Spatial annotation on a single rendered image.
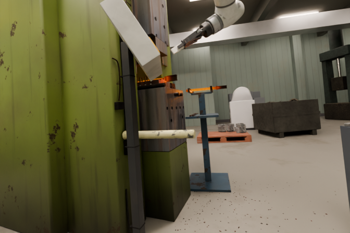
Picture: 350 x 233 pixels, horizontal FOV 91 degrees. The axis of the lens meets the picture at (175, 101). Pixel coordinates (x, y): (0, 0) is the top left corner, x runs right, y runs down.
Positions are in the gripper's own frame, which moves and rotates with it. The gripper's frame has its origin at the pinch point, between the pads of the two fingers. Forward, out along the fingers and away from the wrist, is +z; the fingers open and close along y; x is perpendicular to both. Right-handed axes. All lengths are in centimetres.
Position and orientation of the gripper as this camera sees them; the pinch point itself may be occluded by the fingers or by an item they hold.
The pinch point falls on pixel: (177, 48)
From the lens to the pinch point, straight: 95.4
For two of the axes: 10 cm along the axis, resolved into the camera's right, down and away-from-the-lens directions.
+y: -0.5, 0.4, 10.0
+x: -5.6, -8.3, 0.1
